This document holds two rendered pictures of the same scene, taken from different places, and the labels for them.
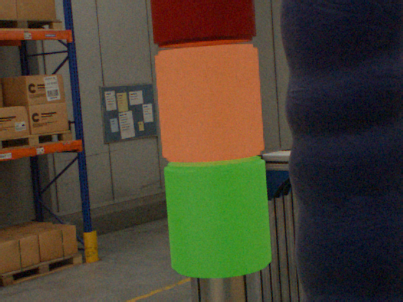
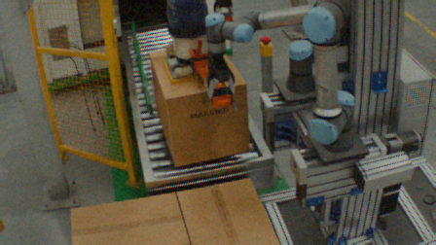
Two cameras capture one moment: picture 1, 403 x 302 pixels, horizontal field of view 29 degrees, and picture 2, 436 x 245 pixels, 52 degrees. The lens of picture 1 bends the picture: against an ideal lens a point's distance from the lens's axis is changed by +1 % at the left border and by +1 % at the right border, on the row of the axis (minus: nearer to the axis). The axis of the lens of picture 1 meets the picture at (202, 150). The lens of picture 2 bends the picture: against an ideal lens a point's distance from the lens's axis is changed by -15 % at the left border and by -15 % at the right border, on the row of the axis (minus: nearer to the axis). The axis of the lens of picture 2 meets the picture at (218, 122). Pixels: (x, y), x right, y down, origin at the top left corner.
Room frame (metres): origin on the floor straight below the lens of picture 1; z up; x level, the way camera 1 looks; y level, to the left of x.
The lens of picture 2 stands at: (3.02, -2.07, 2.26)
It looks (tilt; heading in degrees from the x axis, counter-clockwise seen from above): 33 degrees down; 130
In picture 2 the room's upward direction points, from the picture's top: 4 degrees counter-clockwise
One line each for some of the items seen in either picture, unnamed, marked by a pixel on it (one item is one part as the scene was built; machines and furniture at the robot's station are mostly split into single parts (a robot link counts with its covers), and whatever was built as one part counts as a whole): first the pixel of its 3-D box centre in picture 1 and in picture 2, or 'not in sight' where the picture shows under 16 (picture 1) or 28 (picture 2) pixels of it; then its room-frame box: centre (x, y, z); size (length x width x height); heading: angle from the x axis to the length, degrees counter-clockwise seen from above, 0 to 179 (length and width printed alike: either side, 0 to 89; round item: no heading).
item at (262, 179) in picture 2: not in sight; (211, 188); (1.61, -0.47, 0.48); 0.70 x 0.03 x 0.15; 51
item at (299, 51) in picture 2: not in sight; (302, 55); (1.96, -0.13, 1.20); 0.13 x 0.12 x 0.14; 81
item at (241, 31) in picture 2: not in sight; (239, 30); (1.94, -0.60, 1.50); 0.11 x 0.11 x 0.08; 3
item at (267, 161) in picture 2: not in sight; (210, 173); (1.61, -0.47, 0.58); 0.70 x 0.03 x 0.06; 51
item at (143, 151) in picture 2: not in sight; (132, 92); (0.50, 0.01, 0.50); 2.31 x 0.05 x 0.19; 141
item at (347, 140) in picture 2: not in sight; (339, 131); (2.33, -0.46, 1.09); 0.15 x 0.15 x 0.10
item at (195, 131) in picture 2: not in sight; (196, 98); (1.39, -0.27, 0.86); 0.60 x 0.40 x 0.40; 142
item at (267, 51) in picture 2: not in sight; (268, 114); (1.48, 0.28, 0.50); 0.07 x 0.07 x 1.00; 51
